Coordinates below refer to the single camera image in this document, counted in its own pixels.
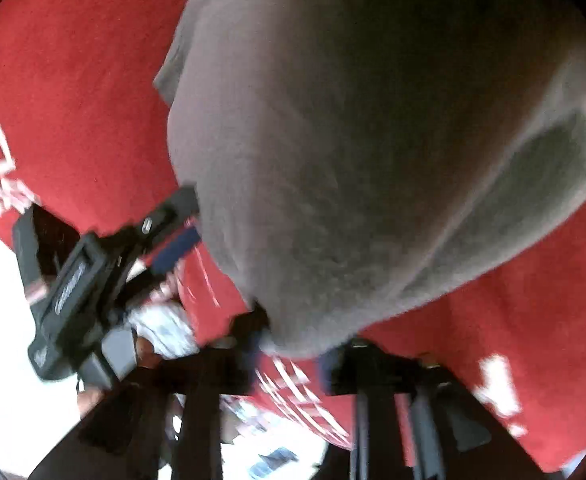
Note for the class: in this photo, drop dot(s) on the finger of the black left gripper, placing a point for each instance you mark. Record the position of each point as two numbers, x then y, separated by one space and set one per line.
161 223
158 264

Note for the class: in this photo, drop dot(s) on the person's left hand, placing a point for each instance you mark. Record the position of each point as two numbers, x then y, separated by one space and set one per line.
146 356

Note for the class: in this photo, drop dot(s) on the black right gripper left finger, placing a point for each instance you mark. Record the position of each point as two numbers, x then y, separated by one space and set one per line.
248 330

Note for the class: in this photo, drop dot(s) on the white floral patterned cloth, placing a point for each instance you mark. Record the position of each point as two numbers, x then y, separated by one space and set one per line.
166 327

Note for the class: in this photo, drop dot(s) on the grey fleece garment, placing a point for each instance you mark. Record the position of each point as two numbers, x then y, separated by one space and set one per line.
357 159

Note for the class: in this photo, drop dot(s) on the red blanket with white print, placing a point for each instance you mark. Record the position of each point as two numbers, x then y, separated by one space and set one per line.
83 131

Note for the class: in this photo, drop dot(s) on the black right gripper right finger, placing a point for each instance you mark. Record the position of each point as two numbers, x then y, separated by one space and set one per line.
341 369

